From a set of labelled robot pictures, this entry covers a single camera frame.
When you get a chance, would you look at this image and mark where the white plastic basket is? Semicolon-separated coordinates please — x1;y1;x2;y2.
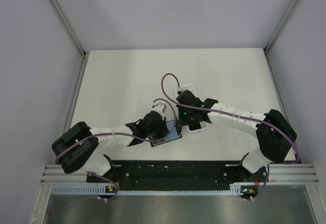
178;84;208;133

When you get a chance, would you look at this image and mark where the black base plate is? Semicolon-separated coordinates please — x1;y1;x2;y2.
86;159;269;191

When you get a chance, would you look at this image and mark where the aluminium frame rail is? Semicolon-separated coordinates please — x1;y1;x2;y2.
40;164;319;184

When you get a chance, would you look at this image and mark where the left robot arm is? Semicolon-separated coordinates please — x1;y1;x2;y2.
51;103;169;182

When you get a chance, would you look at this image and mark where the black leather card holder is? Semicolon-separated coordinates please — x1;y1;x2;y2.
149;120;182;147

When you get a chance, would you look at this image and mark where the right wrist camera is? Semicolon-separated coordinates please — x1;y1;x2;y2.
176;87;188;93

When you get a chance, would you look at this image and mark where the grey slotted cable duct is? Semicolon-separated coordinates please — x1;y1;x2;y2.
51;182;258;196

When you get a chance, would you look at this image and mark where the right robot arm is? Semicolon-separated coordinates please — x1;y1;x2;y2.
176;90;297;181

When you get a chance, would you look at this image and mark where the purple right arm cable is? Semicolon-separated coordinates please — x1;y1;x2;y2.
161;73;301;201

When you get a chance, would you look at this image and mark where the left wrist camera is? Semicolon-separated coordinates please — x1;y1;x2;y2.
152;102;167;114

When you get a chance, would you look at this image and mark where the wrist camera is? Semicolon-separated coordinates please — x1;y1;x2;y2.
152;102;167;114
176;87;188;93

